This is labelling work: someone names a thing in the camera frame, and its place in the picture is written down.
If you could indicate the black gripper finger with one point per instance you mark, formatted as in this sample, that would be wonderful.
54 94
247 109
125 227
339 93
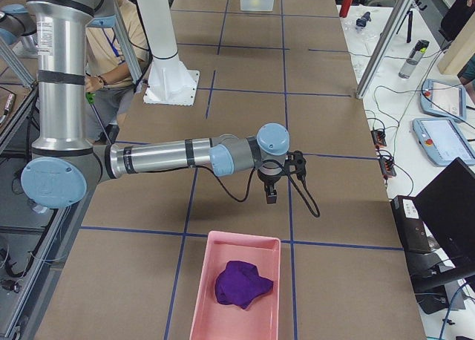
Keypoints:
271 197

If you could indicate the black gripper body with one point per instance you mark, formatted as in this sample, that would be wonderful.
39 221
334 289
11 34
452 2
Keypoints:
269 181

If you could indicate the purple microfiber cloth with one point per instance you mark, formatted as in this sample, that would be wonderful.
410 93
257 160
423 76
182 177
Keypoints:
240 284

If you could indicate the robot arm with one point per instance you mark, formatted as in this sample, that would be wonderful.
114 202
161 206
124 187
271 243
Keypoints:
65 166

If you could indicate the pink plastic tray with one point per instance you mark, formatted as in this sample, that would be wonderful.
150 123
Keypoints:
260 320

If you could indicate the black monitor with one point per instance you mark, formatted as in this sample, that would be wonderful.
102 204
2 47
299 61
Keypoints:
436 230

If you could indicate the clear water bottle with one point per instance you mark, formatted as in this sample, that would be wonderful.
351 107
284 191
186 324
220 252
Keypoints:
413 59

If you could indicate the teach pendant near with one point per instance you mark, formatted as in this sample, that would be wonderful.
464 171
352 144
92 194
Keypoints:
442 141

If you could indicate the teach pendant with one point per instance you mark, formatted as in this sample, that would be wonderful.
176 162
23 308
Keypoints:
442 141
441 99

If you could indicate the teach pendant far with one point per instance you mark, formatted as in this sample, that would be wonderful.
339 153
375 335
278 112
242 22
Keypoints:
441 99

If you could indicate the seated person in beige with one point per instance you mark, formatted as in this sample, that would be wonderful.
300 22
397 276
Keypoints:
109 78

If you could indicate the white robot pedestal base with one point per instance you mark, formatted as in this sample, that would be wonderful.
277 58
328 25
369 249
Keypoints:
169 81

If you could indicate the green handled tool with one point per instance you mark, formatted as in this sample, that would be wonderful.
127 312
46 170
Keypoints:
90 98

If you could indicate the aluminium frame post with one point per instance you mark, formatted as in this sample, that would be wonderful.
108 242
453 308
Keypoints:
389 31

